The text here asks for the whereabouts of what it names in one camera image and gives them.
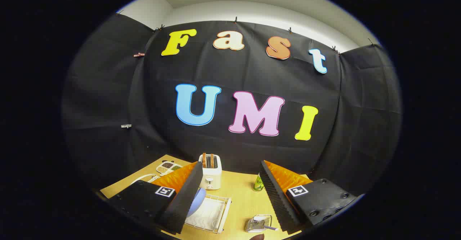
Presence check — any white toaster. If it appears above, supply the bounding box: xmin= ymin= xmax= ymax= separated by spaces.
xmin=198 ymin=154 xmax=222 ymax=191

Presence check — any silver wire basket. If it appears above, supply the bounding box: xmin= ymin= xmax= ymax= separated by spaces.
xmin=245 ymin=215 xmax=272 ymax=232

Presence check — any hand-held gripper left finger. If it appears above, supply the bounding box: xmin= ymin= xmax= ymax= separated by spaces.
xmin=107 ymin=161 xmax=204 ymax=235

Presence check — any green label drink bottle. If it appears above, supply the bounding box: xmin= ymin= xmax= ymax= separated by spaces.
xmin=253 ymin=173 xmax=265 ymax=192

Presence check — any white wire dish rack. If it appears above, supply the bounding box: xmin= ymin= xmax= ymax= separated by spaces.
xmin=130 ymin=174 xmax=232 ymax=234

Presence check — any black backdrop cloth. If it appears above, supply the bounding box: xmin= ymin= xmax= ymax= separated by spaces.
xmin=61 ymin=13 xmax=402 ymax=197

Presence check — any white divided snack plate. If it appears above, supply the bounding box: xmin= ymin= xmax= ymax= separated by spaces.
xmin=156 ymin=161 xmax=183 ymax=175

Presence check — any blue plate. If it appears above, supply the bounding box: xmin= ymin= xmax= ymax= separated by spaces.
xmin=187 ymin=188 xmax=207 ymax=218

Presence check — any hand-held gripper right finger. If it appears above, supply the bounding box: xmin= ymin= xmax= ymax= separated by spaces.
xmin=259 ymin=160 xmax=365 ymax=234

